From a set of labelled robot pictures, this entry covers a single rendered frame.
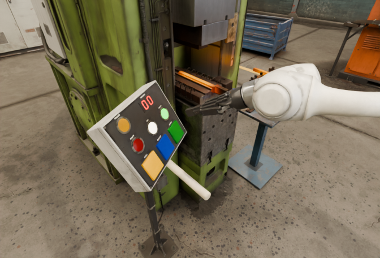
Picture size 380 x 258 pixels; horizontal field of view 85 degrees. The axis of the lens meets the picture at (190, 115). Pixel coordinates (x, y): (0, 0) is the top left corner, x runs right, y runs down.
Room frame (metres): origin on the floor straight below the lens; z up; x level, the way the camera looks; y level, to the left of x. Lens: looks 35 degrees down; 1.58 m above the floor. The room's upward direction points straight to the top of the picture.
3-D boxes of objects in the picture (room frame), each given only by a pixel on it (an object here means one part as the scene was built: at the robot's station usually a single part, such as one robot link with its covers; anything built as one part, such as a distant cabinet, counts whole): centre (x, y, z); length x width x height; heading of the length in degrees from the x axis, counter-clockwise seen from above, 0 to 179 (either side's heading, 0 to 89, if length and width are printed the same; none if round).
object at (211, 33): (1.24, 0.02, 1.32); 0.42 x 0.20 x 0.10; 44
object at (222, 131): (1.29, -0.01, 0.69); 0.56 x 0.38 x 0.45; 44
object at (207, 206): (1.06, -0.16, 0.01); 0.58 x 0.39 x 0.01; 134
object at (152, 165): (0.51, 0.13, 1.01); 0.07 x 0.05 x 0.07; 159
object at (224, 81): (1.26, -0.21, 0.95); 0.12 x 0.08 x 0.06; 44
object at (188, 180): (0.79, 0.06, 0.62); 0.44 x 0.05 x 0.05; 44
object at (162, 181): (0.93, 0.21, 0.36); 0.09 x 0.07 x 0.12; 134
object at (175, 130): (0.69, 0.06, 1.01); 0.07 x 0.05 x 0.07; 159
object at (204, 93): (1.24, 0.02, 0.96); 0.42 x 0.20 x 0.09; 44
